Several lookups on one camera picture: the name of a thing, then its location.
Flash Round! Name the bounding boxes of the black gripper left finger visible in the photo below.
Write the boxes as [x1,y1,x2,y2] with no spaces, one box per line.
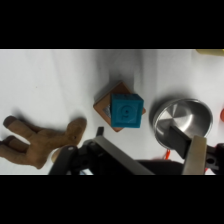
[49,126,155,176]

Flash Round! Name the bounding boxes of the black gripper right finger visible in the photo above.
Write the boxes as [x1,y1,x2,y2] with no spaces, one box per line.
[169,124,224,176]

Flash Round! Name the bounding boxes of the blue cube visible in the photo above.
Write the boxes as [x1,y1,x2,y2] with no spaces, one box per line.
[109,93,145,130]

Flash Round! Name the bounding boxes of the wooden block with blue mark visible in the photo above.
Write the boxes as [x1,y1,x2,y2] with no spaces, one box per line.
[93,81,147,133]

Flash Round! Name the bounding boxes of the orange plush toy red loop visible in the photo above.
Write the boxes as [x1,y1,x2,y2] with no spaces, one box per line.
[163,149,173,163]

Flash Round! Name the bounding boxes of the small metal pot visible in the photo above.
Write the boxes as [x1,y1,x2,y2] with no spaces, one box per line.
[152,98,214,152]

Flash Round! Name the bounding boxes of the brown plush animal toy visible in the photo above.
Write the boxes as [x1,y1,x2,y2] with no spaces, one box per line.
[0,115,88,170]

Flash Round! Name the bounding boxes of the yellow plastic cup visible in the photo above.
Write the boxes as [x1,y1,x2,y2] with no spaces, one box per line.
[195,49,224,57]

